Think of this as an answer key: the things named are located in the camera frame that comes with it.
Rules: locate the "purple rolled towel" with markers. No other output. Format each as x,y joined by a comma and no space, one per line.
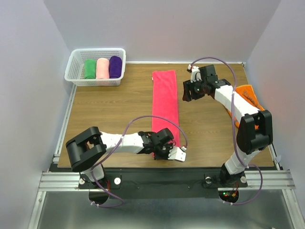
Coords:
115,67

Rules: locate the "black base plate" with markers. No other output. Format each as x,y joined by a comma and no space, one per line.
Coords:
128,192

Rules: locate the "light pink rolled towel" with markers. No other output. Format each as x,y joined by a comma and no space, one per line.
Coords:
102,68

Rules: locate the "orange towel with blue spots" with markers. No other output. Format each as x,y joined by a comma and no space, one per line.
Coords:
247,93

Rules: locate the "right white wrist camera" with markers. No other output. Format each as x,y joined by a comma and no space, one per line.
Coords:
195,73

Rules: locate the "white plastic basket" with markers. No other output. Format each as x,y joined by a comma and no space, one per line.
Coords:
75,67

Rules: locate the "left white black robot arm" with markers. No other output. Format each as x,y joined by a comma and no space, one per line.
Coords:
86,148

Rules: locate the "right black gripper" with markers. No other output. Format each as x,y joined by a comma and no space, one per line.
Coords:
188,86

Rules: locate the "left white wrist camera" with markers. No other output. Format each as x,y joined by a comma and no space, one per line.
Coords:
177,154

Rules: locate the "green rolled towel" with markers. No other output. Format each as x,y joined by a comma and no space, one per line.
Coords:
89,69

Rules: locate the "pink microfiber towel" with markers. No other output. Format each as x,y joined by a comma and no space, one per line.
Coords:
165,102

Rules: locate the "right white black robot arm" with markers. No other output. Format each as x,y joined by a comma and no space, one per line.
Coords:
252,127

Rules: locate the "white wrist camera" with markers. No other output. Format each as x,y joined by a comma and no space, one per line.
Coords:
177,154
195,73

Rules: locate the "aluminium frame rail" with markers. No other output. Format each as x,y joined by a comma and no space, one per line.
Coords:
188,179

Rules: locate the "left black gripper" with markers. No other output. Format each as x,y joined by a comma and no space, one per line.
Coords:
165,157

